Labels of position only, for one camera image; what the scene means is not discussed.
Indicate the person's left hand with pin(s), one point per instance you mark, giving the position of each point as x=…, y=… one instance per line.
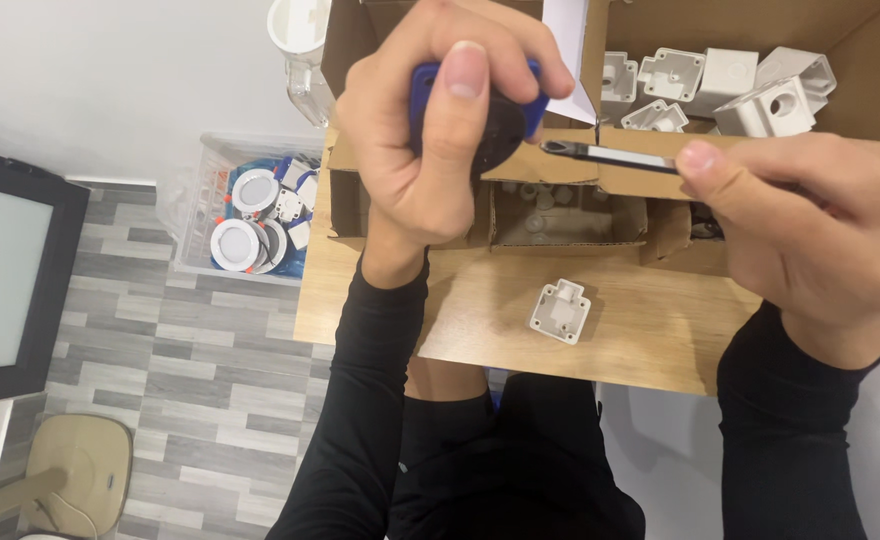
x=391, y=150

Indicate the person's right hand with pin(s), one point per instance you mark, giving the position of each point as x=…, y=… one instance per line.
x=822, y=247

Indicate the blue and black plastic device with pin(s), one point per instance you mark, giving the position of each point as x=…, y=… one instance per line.
x=506, y=131

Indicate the black and silver screwdriver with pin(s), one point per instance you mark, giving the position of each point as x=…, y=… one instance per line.
x=612, y=156

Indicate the clear crate of round downlights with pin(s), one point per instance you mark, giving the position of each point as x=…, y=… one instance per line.
x=256, y=217

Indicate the heap of white plastic housings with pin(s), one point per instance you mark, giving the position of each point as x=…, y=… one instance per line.
x=766, y=105

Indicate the small white plastic caps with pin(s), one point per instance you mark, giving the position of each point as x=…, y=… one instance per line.
x=541, y=210

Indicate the large cardboard box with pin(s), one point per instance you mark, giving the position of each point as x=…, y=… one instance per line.
x=860, y=67

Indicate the small divided cardboard box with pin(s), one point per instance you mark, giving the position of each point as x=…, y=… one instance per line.
x=560, y=259

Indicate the white paper sheet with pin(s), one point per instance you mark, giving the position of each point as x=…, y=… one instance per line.
x=569, y=45

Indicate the person's black clothing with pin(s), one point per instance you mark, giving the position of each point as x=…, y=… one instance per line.
x=515, y=465

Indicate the black framed glass panel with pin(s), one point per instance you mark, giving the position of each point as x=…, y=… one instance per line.
x=4, y=270

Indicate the beige stool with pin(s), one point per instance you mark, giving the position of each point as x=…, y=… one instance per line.
x=72, y=472

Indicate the single white plastic bracket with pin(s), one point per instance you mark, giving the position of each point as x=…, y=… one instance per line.
x=560, y=311

